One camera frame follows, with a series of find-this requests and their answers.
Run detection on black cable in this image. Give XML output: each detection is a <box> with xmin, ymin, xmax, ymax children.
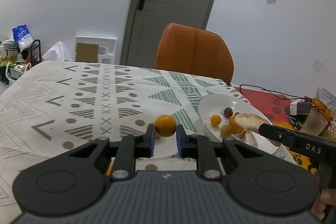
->
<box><xmin>226</xmin><ymin>84</ymin><xmax>305</xmax><ymax>102</ymax></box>

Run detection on blue plastic bag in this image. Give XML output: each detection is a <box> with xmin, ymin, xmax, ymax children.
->
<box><xmin>12</xmin><ymin>25</ymin><xmax>33</xmax><ymax>51</ymax></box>

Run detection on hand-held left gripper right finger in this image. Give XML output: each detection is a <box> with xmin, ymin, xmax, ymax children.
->
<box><xmin>176</xmin><ymin>125</ymin><xmax>267</xmax><ymax>180</ymax></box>

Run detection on yellow green slippers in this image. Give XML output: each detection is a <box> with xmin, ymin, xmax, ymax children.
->
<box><xmin>0</xmin><ymin>55</ymin><xmax>17</xmax><ymax>67</ymax></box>

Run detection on yellow snack packet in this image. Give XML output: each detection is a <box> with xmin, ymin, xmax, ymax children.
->
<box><xmin>314</xmin><ymin>86</ymin><xmax>336</xmax><ymax>119</ymax></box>

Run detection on large orange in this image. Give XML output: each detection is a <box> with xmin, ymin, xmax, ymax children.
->
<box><xmin>228</xmin><ymin>115</ymin><xmax>246</xmax><ymax>134</ymax></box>
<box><xmin>154</xmin><ymin>114</ymin><xmax>177</xmax><ymax>138</ymax></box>

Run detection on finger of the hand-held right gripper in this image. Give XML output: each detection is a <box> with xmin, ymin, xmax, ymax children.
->
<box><xmin>259</xmin><ymin>123</ymin><xmax>294</xmax><ymax>147</ymax></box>

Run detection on translucent plastic cup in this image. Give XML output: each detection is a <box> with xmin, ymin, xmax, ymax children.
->
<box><xmin>299</xmin><ymin>109</ymin><xmax>328</xmax><ymax>135</ymax></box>

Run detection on red orange printed mat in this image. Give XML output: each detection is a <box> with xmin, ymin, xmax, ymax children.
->
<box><xmin>232</xmin><ymin>86</ymin><xmax>336</xmax><ymax>188</ymax></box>

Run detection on white storage basket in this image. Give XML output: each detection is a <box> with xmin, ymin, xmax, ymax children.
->
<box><xmin>5</xmin><ymin>63</ymin><xmax>33</xmax><ymax>81</ymax></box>

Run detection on white foam packaging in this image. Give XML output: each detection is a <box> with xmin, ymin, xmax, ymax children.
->
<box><xmin>75</xmin><ymin>35</ymin><xmax>117</xmax><ymax>64</ymax></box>

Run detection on orange chair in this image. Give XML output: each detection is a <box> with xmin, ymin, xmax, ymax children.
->
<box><xmin>154</xmin><ymin>22</ymin><xmax>234</xmax><ymax>83</ymax></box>

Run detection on brownish green fruit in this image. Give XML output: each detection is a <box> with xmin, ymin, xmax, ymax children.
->
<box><xmin>220</xmin><ymin>124</ymin><xmax>233</xmax><ymax>138</ymax></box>

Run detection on clear plastic bag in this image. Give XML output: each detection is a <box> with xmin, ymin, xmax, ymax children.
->
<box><xmin>42</xmin><ymin>41</ymin><xmax>73</xmax><ymax>62</ymax></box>

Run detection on white round plate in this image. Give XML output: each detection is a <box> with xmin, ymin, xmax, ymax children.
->
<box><xmin>197</xmin><ymin>94</ymin><xmax>297</xmax><ymax>165</ymax></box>

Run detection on brown cardboard sheet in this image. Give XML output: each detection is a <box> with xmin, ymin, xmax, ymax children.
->
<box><xmin>76</xmin><ymin>42</ymin><xmax>99</xmax><ymax>63</ymax></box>

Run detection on person's right hand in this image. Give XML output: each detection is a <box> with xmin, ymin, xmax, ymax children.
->
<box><xmin>311</xmin><ymin>188</ymin><xmax>336</xmax><ymax>222</ymax></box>

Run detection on white grey power adapter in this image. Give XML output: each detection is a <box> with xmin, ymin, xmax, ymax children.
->
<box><xmin>290</xmin><ymin>100</ymin><xmax>310</xmax><ymax>116</ymax></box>

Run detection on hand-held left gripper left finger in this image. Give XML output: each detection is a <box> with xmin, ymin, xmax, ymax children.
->
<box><xmin>65</xmin><ymin>124</ymin><xmax>156</xmax><ymax>181</ymax></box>

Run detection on black metal rack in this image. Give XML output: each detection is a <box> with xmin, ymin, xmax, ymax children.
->
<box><xmin>5</xmin><ymin>39</ymin><xmax>42</xmax><ymax>67</ymax></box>

